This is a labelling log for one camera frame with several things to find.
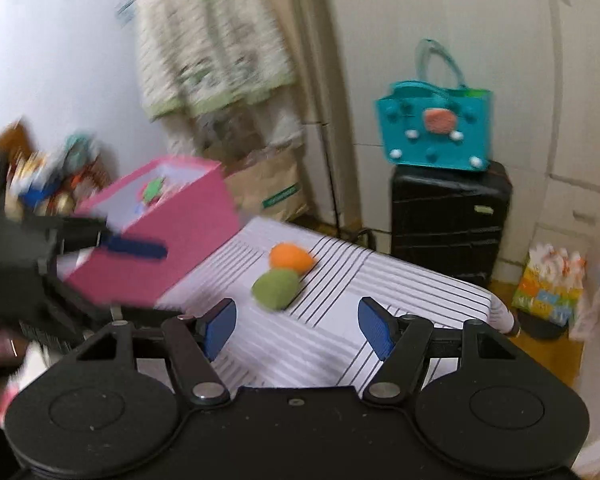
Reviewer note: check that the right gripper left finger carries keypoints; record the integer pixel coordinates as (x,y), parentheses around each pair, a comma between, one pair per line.
(95,410)

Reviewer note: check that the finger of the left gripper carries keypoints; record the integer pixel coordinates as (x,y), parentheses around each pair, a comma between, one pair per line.
(72,234)
(43,308)

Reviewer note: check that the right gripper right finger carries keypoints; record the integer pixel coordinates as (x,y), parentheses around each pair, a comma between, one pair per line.
(476,398)

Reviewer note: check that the red strawberry plush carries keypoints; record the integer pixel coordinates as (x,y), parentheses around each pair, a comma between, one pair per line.
(152,191)

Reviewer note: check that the pink storage box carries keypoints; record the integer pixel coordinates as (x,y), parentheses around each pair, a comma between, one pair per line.
(194,217)

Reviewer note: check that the colourful gift bag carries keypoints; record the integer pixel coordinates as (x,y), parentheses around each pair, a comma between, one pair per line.
(552,284)

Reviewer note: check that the black suitcase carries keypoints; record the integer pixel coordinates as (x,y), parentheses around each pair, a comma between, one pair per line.
(450,221)

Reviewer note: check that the brown paper bag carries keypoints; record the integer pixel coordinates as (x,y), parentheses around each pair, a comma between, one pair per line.
(268,184)

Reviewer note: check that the green plush ball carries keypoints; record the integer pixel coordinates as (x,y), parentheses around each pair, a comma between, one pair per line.
(275,290)

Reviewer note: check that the orange plush ball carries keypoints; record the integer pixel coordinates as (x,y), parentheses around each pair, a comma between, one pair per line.
(291,257)

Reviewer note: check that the striped table cloth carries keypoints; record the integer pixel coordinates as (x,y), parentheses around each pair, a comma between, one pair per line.
(316,341)

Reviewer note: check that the white knitted robe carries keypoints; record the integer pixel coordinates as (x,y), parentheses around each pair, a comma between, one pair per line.
(199,56)

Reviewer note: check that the teal felt handbag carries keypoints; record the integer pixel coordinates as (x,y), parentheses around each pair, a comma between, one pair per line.
(424,125)

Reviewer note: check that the white cabinet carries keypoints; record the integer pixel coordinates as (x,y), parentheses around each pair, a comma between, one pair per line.
(541,61)

